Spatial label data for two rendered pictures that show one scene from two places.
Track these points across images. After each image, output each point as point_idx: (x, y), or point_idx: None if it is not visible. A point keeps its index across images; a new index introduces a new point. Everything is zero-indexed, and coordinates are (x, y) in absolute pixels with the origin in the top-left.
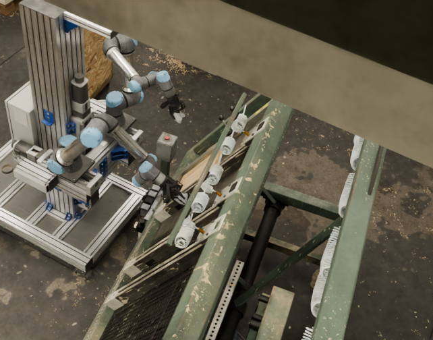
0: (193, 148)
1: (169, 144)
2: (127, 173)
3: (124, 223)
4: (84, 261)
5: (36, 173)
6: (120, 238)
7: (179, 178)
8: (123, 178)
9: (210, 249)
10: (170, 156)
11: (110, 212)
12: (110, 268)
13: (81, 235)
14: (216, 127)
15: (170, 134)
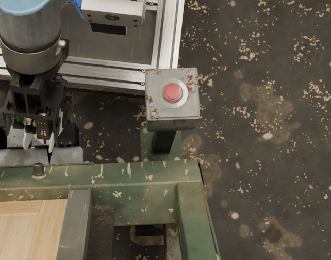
0: (186, 179)
1: (152, 110)
2: (244, 22)
3: (74, 86)
4: None
5: None
6: (70, 91)
7: (49, 193)
8: (224, 20)
9: None
10: (147, 126)
11: (82, 46)
12: None
13: None
14: (214, 243)
15: (194, 93)
